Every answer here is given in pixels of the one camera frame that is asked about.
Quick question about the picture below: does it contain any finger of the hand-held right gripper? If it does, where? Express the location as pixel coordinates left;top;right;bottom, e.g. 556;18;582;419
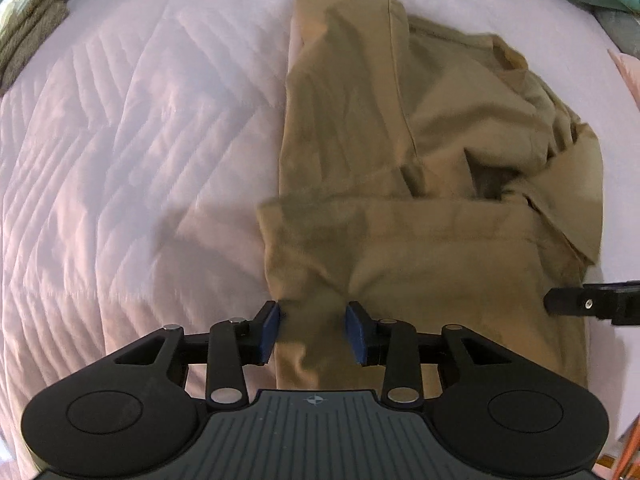
544;281;640;327

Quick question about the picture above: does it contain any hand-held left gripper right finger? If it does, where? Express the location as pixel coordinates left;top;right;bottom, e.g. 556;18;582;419
346;301;516;407

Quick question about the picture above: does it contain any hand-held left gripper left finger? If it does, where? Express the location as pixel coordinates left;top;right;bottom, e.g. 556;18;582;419
114;301;281;407

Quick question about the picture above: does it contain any khaki garment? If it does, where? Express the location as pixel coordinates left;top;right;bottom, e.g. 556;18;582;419
256;0;606;392

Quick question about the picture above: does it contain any pink pillow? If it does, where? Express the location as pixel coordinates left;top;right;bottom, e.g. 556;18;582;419
607;49;640;93

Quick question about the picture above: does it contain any grey and white pillow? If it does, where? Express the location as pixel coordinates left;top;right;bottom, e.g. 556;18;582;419
594;7;640;55

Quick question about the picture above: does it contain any grey-brown knitted cloth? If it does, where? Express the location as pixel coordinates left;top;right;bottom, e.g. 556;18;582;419
0;0;69;95

